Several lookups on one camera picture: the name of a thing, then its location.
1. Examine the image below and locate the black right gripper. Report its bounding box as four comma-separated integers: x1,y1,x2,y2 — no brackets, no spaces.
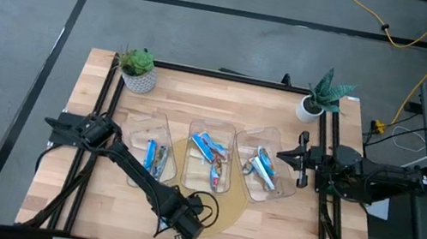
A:
271,126,328,193

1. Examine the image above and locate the whitish blue granola bar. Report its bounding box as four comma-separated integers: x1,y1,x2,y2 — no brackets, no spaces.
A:
252,145,281,178

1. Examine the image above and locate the red green granola bar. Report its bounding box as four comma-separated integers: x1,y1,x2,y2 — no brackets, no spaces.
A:
246,155,280,191

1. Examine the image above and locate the granola bar with red end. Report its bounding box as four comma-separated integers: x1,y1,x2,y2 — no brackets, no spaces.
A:
206,157,226,194

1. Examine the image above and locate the dark blue granola bar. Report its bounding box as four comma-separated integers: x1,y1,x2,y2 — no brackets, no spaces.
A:
151,143,171,182

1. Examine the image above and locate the light blue granola bar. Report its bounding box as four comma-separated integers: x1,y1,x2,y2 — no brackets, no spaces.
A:
141,138,159,174

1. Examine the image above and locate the clear plastic bin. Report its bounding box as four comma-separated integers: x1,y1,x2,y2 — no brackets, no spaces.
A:
177,115,242,197
225,119,307,210
111,105,188,195

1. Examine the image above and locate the round woven straw placemat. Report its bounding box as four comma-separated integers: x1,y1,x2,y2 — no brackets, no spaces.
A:
145,132,257,239

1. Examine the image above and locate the snake plant in white pot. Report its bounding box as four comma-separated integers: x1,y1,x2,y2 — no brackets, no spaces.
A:
293,63,361,132

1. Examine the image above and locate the white paper sheet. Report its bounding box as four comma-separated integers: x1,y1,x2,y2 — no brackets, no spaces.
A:
364,196,393,222

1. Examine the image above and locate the succulent in triangle-patterned pot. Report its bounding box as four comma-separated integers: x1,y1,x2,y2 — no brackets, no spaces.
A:
107,43,163,98

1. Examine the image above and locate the black aluminium rig frame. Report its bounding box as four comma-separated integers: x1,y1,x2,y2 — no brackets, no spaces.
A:
0,25,427,239

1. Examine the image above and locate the yellow extension cable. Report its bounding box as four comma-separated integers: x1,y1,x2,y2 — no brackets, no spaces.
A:
313,0,427,140

